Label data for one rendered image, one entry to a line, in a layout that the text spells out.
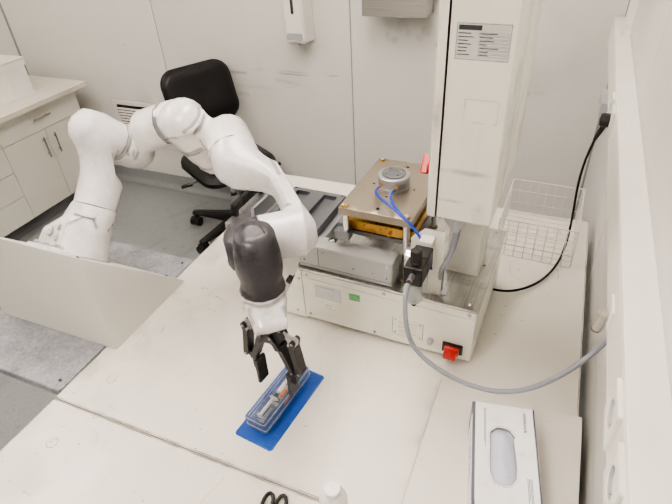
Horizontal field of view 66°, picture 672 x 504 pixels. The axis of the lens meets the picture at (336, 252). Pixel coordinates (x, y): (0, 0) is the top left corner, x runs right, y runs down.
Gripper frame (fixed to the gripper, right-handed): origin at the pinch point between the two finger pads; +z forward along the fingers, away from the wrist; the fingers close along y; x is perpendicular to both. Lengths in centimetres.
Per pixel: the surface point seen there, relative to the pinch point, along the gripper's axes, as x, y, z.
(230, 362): -4.6, 19.1, 9.7
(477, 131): -31, -30, -50
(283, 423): 4.1, -3.2, 9.7
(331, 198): -52, 15, -14
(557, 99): -191, -22, -2
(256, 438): 10.0, -0.1, 9.8
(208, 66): -154, 152, -9
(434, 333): -30.0, -25.2, 2.0
